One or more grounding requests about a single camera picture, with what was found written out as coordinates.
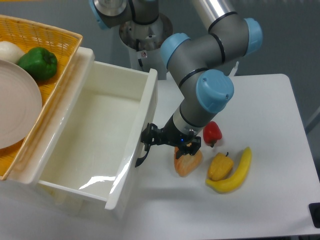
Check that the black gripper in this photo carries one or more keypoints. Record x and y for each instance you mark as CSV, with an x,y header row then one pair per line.
x,y
170,135

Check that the black top drawer handle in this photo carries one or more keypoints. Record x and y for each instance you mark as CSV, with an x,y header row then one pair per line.
x,y
142,158

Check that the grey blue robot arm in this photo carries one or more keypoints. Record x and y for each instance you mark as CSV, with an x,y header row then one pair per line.
x,y
193,63

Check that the white drawer cabinet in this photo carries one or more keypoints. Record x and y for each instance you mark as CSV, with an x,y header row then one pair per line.
x,y
23,181

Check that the orange bread piece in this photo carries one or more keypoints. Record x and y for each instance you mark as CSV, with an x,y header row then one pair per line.
x,y
186,163

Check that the red bell pepper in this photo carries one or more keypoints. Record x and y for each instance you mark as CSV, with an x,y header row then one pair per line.
x,y
211,134

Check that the yellow bell pepper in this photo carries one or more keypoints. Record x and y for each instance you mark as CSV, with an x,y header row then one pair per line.
x,y
220,167

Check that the yellow banana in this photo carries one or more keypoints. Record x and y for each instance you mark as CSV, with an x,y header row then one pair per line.
x,y
237,178

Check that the yellow wicker basket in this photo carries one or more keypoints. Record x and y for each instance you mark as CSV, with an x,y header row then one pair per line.
x,y
49,50

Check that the green bell pepper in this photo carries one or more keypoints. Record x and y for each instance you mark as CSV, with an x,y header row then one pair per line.
x,y
40,63

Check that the beige round plate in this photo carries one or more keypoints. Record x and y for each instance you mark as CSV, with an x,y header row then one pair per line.
x,y
20,103

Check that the black object at table edge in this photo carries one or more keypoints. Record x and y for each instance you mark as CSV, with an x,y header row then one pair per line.
x,y
314,209

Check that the white onion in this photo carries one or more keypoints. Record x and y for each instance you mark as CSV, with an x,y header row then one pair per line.
x,y
10,52

